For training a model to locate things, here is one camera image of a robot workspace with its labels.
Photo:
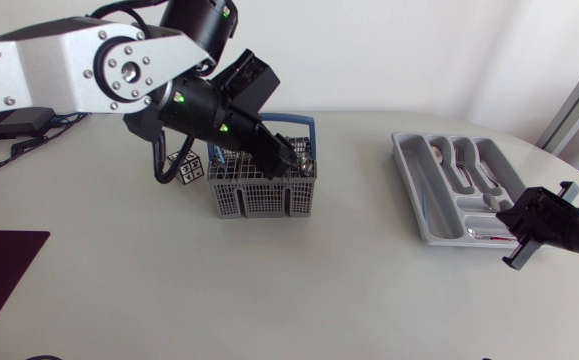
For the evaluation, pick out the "black-and-white patterned cube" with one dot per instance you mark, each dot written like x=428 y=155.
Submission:
x=188 y=167

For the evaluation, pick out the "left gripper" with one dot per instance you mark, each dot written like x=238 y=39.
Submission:
x=269 y=147

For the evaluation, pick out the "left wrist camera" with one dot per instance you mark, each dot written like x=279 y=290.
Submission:
x=249 y=80

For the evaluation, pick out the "grey cutlery basket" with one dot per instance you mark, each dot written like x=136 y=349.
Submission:
x=261 y=195

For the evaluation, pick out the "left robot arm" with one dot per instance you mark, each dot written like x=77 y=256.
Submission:
x=64 y=65

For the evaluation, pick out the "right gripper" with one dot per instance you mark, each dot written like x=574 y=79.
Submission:
x=544 y=217

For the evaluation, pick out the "black power brick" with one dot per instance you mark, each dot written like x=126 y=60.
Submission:
x=11 y=122

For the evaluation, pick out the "grey cutlery tray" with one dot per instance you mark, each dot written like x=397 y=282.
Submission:
x=431 y=200

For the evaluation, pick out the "steel fork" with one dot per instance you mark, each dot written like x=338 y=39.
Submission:
x=464 y=162

